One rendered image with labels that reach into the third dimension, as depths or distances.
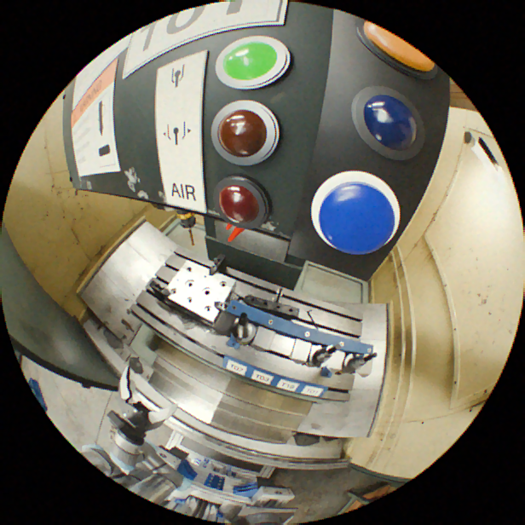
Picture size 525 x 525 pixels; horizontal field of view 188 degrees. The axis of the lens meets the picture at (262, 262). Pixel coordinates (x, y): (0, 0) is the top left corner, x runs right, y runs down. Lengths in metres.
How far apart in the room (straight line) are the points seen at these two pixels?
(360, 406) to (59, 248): 1.97
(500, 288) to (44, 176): 2.02
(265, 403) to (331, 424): 0.39
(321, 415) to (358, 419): 0.21
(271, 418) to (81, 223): 1.59
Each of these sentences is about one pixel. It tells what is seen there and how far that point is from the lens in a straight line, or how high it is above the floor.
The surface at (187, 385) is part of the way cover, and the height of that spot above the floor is 0.74.
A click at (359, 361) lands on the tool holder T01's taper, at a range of 0.50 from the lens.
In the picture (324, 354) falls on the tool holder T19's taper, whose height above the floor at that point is 1.28.
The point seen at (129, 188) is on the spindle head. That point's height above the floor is 1.64.
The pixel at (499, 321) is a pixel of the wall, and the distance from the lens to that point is 0.75.
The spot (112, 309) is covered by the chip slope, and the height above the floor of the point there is 0.73.
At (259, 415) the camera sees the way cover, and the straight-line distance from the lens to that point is 0.96.
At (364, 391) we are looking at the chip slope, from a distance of 1.08.
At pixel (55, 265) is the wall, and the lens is 1.38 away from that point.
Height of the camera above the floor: 1.68
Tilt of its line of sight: 49 degrees down
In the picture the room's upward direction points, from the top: 8 degrees clockwise
